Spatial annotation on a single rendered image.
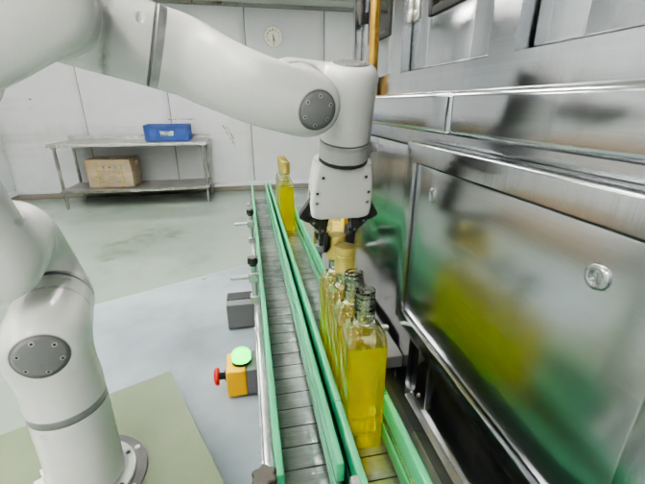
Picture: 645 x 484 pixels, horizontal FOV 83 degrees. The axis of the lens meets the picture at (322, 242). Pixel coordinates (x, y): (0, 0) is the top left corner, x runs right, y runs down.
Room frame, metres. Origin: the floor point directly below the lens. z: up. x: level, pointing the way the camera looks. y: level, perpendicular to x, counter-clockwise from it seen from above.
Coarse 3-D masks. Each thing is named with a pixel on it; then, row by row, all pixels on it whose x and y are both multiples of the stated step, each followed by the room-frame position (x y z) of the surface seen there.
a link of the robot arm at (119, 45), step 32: (0, 0) 0.31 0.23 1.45; (32, 0) 0.32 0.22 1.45; (64, 0) 0.33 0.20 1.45; (96, 0) 0.37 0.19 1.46; (128, 0) 0.42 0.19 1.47; (0, 32) 0.31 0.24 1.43; (32, 32) 0.32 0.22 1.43; (64, 32) 0.33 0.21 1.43; (96, 32) 0.37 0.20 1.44; (128, 32) 0.40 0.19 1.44; (0, 64) 0.31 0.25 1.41; (32, 64) 0.32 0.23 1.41; (96, 64) 0.41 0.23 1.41; (128, 64) 0.41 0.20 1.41
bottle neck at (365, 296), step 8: (360, 288) 0.45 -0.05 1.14; (368, 288) 0.45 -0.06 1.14; (360, 296) 0.43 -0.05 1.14; (368, 296) 0.43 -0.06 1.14; (360, 304) 0.43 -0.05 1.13; (368, 304) 0.42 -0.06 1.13; (360, 312) 0.43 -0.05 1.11; (368, 312) 0.42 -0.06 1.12; (360, 320) 0.43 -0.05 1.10; (368, 320) 0.43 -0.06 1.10
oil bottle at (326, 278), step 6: (324, 270) 0.61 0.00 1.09; (324, 276) 0.60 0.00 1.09; (330, 276) 0.59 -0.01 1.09; (324, 282) 0.59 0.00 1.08; (330, 282) 0.58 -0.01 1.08; (324, 288) 0.58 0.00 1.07; (324, 294) 0.58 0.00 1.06; (324, 300) 0.58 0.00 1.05; (324, 306) 0.58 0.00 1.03; (324, 312) 0.58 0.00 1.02; (324, 318) 0.58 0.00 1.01; (324, 324) 0.58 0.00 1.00; (324, 330) 0.58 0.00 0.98; (324, 336) 0.58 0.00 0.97; (324, 342) 0.58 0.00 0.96; (324, 348) 0.58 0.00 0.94
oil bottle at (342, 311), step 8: (336, 304) 0.50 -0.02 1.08; (344, 304) 0.49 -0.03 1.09; (336, 312) 0.49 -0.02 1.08; (344, 312) 0.47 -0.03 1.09; (352, 312) 0.47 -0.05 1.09; (336, 320) 0.48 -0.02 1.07; (344, 320) 0.47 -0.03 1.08; (336, 328) 0.48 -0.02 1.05; (336, 336) 0.48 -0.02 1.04; (336, 344) 0.48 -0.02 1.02; (336, 352) 0.48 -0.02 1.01; (336, 360) 0.48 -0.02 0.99; (336, 368) 0.48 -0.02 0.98; (336, 376) 0.48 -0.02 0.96; (336, 384) 0.48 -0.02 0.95
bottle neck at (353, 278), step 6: (348, 270) 0.50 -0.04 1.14; (354, 270) 0.51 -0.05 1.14; (360, 270) 0.50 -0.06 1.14; (348, 276) 0.48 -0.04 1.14; (354, 276) 0.48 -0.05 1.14; (360, 276) 0.48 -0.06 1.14; (348, 282) 0.48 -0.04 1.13; (354, 282) 0.48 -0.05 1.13; (360, 282) 0.48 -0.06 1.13; (348, 288) 0.48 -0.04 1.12; (354, 288) 0.48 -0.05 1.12; (348, 294) 0.48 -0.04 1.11; (354, 294) 0.48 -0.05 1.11; (348, 300) 0.48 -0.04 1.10
